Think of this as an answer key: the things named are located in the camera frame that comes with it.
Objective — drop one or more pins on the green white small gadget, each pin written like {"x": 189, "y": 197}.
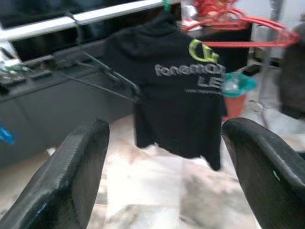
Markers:
{"x": 14, "y": 70}

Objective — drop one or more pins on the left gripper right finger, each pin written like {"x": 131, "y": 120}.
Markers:
{"x": 267, "y": 171}

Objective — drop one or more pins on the silver metal clothes rack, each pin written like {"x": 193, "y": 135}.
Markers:
{"x": 95, "y": 17}

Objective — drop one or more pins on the black plastic hanger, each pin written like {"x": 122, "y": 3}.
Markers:
{"x": 133, "y": 88}

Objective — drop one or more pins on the blue plastic hangers bunch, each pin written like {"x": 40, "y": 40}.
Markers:
{"x": 7, "y": 137}

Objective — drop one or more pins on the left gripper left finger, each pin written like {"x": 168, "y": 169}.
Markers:
{"x": 59, "y": 179}

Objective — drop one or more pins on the dark sofa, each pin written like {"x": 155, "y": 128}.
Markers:
{"x": 293, "y": 83}

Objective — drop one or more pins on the black flat screen television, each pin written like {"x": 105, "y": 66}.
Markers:
{"x": 35, "y": 9}

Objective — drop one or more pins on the green plastic hanger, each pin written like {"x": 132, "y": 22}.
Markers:
{"x": 167, "y": 6}

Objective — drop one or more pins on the black fonemax print shirt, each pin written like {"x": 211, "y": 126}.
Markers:
{"x": 166, "y": 107}

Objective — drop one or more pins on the red plastic hangers bunch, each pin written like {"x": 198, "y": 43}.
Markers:
{"x": 293, "y": 39}

